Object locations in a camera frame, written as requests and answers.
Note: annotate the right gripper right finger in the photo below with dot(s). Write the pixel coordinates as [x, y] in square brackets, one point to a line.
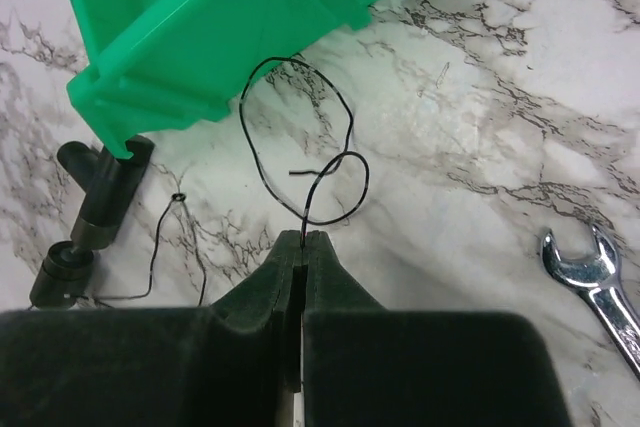
[365, 365]

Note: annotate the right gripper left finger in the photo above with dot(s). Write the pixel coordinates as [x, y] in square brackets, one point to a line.
[220, 365]

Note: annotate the small open-end chrome wrench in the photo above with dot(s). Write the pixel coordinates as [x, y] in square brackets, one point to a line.
[596, 279]

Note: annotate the green storage bin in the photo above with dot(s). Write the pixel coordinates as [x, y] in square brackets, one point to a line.
[167, 64]

